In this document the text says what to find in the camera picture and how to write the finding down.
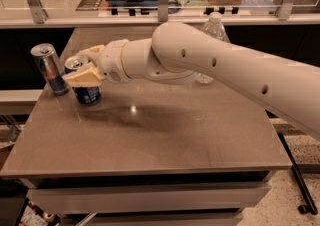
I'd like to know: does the grey drawer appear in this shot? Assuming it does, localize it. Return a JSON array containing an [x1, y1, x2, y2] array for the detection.
[[27, 182, 271, 215], [62, 213, 243, 226]]

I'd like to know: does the upper grey drawer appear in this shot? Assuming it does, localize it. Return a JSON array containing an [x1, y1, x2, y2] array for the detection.
[[27, 182, 271, 215]]

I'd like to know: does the left metal glass bracket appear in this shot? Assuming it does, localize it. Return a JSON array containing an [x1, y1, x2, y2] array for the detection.
[[26, 0, 48, 24]]

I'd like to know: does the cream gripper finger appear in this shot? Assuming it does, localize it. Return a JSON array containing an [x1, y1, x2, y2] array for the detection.
[[63, 62, 103, 88], [77, 44, 105, 62]]

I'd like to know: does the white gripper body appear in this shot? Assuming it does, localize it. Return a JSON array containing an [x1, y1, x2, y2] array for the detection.
[[96, 39, 131, 84]]

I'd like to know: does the black wheeled stand leg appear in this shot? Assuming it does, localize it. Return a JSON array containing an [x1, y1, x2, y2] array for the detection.
[[278, 133, 318, 215]]

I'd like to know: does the blue pepsi can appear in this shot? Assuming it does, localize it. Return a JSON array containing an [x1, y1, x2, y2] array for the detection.
[[64, 55, 101, 105]]

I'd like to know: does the silver blue redbull can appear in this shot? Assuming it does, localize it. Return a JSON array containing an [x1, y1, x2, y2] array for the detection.
[[31, 43, 70, 96]]

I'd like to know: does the lower grey drawer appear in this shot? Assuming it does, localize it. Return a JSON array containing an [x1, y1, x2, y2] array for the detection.
[[62, 213, 243, 226]]

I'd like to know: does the clear plastic water bottle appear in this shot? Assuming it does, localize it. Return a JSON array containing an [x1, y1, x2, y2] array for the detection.
[[197, 12, 226, 85]]

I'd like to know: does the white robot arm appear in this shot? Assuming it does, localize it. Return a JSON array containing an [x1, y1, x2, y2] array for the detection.
[[63, 22, 320, 139]]

